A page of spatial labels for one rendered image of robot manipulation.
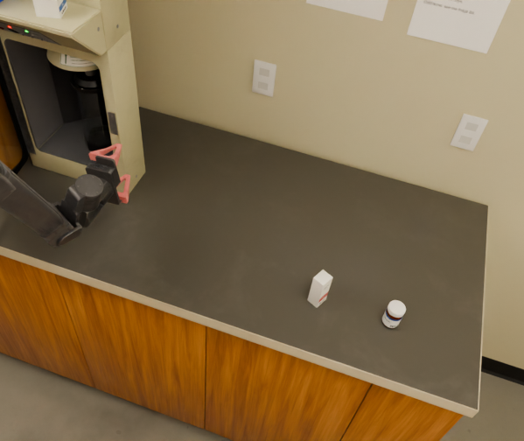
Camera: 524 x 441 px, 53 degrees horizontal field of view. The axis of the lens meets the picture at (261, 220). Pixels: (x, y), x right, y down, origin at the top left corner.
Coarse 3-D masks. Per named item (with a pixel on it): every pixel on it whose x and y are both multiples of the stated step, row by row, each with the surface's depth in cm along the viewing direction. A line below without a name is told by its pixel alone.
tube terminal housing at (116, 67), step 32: (96, 0) 111; (0, 32) 126; (128, 32) 126; (96, 64) 124; (128, 64) 131; (128, 96) 136; (128, 128) 142; (32, 160) 158; (64, 160) 153; (128, 160) 148
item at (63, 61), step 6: (48, 54) 132; (54, 54) 129; (60, 54) 128; (54, 60) 130; (60, 60) 129; (66, 60) 129; (72, 60) 128; (78, 60) 129; (84, 60) 129; (60, 66) 130; (66, 66) 129; (72, 66) 129; (78, 66) 129; (84, 66) 129; (90, 66) 130; (96, 66) 131
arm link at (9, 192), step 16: (0, 160) 81; (0, 176) 73; (16, 176) 84; (0, 192) 76; (16, 192) 85; (32, 192) 90; (16, 208) 89; (32, 208) 93; (48, 208) 98; (32, 224) 98; (48, 224) 102; (64, 224) 106; (48, 240) 106
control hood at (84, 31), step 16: (16, 0) 112; (0, 16) 108; (16, 16) 108; (32, 16) 108; (64, 16) 109; (80, 16) 110; (96, 16) 112; (48, 32) 108; (64, 32) 106; (80, 32) 108; (96, 32) 113; (80, 48) 115; (96, 48) 115
